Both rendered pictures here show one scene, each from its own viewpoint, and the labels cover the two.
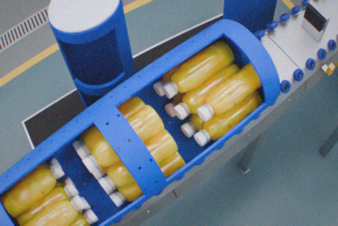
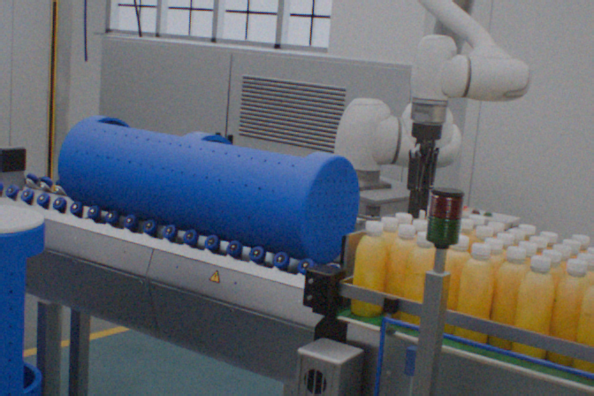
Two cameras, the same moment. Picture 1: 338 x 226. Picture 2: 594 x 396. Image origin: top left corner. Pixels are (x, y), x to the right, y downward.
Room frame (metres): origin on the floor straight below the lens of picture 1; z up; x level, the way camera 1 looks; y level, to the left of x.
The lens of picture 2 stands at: (1.11, 2.37, 1.51)
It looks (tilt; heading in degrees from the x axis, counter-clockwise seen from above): 11 degrees down; 245
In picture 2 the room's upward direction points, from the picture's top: 5 degrees clockwise
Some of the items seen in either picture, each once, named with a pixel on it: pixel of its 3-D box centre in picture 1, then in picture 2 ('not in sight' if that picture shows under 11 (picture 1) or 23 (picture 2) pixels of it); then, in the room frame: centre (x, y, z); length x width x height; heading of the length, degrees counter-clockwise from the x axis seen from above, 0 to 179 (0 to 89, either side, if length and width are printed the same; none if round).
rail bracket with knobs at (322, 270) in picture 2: not in sight; (324, 290); (0.26, 0.70, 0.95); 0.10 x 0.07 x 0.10; 33
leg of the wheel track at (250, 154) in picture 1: (253, 147); (78, 379); (0.62, -0.37, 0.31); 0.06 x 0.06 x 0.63; 33
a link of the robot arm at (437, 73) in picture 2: not in sight; (438, 67); (-0.04, 0.61, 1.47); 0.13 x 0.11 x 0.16; 159
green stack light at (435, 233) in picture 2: not in sight; (443, 228); (0.21, 1.07, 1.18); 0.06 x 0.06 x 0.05
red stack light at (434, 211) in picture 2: not in sight; (445, 205); (0.21, 1.07, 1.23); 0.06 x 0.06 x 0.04
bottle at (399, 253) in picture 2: not in sight; (402, 274); (0.10, 0.76, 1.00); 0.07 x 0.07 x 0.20
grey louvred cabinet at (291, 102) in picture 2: not in sight; (255, 184); (-0.54, -1.82, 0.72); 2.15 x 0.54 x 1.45; 116
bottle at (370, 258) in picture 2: not in sight; (369, 271); (0.16, 0.73, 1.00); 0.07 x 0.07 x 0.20
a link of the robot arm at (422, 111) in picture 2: not in sight; (429, 111); (-0.03, 0.61, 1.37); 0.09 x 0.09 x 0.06
